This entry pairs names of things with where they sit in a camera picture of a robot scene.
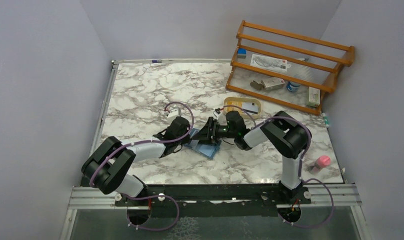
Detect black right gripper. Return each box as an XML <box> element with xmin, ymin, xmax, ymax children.
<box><xmin>192</xmin><ymin>116</ymin><xmax>236</xmax><ymax>146</ymax></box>

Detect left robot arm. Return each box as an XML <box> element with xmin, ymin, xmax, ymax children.
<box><xmin>81</xmin><ymin>116</ymin><xmax>191</xmax><ymax>206</ymax></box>

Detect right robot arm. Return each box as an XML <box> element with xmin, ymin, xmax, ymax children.
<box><xmin>192</xmin><ymin>110</ymin><xmax>312</xmax><ymax>204</ymax></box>

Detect gold card with stripe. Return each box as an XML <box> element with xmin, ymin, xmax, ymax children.
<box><xmin>227</xmin><ymin>105</ymin><xmax>244</xmax><ymax>114</ymax></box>

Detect grey card upper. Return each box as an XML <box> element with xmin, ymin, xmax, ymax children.
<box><xmin>241</xmin><ymin>102</ymin><xmax>259</xmax><ymax>115</ymax></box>

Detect cream oval tray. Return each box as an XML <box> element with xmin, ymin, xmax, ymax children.
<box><xmin>223</xmin><ymin>96</ymin><xmax>262</xmax><ymax>119</ymax></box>

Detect olive tape dispenser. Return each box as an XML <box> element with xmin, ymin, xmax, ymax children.
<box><xmin>250</xmin><ymin>81</ymin><xmax>264</xmax><ymax>91</ymax></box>

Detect grey stapler box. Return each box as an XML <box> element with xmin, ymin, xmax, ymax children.
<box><xmin>261</xmin><ymin>77</ymin><xmax>285</xmax><ymax>91</ymax></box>

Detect blue grey eraser block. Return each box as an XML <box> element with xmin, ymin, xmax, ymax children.
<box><xmin>237</xmin><ymin>48</ymin><xmax>247</xmax><ymax>59</ymax></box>

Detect white printed flat package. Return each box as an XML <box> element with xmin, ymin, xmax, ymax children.
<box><xmin>250</xmin><ymin>54</ymin><xmax>291</xmax><ymax>73</ymax></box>

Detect orange wooden shelf rack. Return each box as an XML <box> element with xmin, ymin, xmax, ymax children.
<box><xmin>225</xmin><ymin>20</ymin><xmax>355</xmax><ymax>115</ymax></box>

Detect green white small box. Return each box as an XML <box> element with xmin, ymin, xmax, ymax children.
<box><xmin>306</xmin><ymin>87</ymin><xmax>321</xmax><ymax>108</ymax></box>

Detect green white tube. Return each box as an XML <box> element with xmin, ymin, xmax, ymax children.
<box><xmin>321</xmin><ymin>112</ymin><xmax>330</xmax><ymax>128</ymax></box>

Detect pink small bottle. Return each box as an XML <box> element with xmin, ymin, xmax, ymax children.
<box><xmin>310</xmin><ymin>155</ymin><xmax>331</xmax><ymax>175</ymax></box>

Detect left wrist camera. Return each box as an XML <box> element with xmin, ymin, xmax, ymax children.
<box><xmin>167</xmin><ymin>108</ymin><xmax>181</xmax><ymax>122</ymax></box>

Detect aluminium frame rail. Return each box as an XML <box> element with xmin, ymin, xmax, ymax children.
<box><xmin>60</xmin><ymin>59</ymin><xmax>371</xmax><ymax>240</ymax></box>

